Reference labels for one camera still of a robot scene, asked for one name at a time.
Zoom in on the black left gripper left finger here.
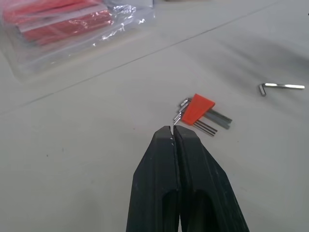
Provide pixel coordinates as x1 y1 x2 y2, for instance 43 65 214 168
126 125 182 232

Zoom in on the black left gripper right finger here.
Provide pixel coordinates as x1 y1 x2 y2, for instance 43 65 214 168
174 126 251 232

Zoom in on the small dark hex key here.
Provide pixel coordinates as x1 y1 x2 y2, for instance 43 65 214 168
173 113 216 136
177 107 219 133
172 120 214 138

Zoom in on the hex key set red holder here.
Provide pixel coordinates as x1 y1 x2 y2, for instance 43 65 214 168
178 101 230 130

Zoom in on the large grey hex key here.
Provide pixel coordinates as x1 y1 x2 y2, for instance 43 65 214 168
182 96 233 124

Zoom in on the red plastic hex key holder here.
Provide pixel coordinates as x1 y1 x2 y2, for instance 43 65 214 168
181 93 216 125

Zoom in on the silver hex key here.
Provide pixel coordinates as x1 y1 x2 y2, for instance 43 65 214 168
258 82 306 98

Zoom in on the clear plastic bag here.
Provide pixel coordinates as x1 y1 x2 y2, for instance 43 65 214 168
0 0 156 86

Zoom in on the red pack in bag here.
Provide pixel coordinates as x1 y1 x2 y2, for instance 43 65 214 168
21 11 115 47
2 0 108 26

